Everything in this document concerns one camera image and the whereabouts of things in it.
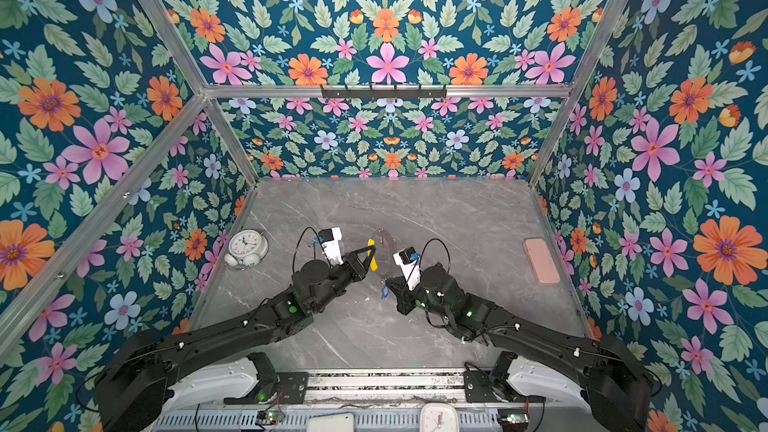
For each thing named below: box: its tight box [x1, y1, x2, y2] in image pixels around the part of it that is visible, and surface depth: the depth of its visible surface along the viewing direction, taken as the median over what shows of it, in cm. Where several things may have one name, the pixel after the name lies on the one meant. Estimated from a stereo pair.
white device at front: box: [306, 413, 355, 432], surface depth 69 cm
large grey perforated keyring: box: [372, 228, 398, 280], surface depth 79 cm
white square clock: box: [419, 403, 459, 432], surface depth 69 cm
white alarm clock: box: [224, 226, 269, 272], surface depth 97 cm
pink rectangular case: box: [523, 238, 560, 286], surface depth 96 cm
